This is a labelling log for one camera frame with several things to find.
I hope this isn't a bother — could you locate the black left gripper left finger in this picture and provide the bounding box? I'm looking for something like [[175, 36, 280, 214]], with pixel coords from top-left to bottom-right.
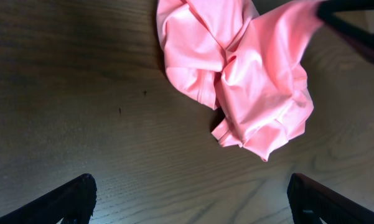
[[0, 174, 97, 224]]

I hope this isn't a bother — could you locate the pink cloth garment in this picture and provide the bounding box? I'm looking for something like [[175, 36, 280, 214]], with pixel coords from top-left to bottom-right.
[[156, 0, 320, 161]]

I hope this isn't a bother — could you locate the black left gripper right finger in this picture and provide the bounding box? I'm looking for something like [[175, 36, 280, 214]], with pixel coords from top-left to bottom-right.
[[287, 173, 374, 224]]

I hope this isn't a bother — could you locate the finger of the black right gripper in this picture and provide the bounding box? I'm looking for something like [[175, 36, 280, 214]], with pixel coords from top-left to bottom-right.
[[316, 0, 374, 64]]

